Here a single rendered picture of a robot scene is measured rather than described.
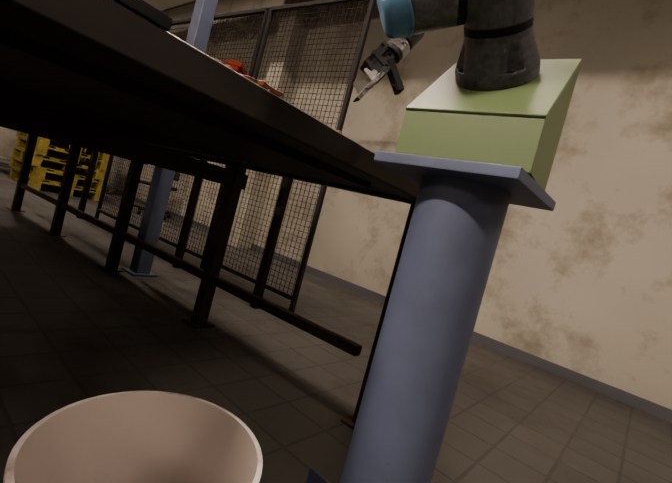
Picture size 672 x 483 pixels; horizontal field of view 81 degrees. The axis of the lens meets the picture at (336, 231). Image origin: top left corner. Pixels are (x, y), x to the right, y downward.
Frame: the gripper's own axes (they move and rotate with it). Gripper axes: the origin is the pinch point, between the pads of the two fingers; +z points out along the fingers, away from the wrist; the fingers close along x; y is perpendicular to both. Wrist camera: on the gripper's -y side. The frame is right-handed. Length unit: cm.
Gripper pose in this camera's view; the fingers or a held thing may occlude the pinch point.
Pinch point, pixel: (360, 97)
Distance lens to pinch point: 140.5
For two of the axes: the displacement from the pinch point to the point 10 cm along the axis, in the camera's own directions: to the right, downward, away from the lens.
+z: -6.5, 7.5, -1.4
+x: 2.4, 0.3, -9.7
